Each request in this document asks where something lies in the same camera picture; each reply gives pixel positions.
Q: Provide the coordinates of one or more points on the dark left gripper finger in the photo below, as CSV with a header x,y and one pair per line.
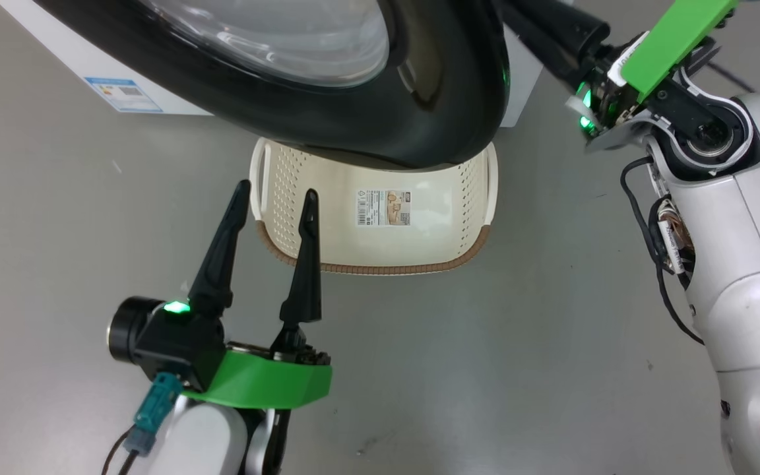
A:
x,y
218,264
306,277

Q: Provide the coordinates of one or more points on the black glass washing machine door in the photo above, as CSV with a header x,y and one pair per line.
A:
x,y
353,125

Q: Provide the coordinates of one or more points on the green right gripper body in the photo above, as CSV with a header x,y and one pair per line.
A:
x,y
677,36

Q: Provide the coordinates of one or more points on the white washing machine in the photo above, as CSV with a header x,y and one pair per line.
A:
x,y
70,46

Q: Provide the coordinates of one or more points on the cream perforated laundry basket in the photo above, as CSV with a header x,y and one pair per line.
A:
x,y
367,244

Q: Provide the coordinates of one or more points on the teal left camera connector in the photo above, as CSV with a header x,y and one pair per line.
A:
x,y
156,402

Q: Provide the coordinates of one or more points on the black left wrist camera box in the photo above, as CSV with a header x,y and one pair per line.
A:
x,y
169,343

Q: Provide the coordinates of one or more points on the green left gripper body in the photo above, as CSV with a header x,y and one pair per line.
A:
x,y
268,386

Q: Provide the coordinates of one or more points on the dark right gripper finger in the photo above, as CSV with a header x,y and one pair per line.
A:
x,y
545,43
574,23

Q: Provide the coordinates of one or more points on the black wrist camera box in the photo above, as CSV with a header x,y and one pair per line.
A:
x,y
169,343
601,92

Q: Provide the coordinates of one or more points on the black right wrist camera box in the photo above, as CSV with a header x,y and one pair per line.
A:
x,y
601,92

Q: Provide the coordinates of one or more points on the paper basket label sticker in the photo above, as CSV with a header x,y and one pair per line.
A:
x,y
383,208

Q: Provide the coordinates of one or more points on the blue energy label sticker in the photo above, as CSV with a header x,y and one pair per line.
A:
x,y
123,95

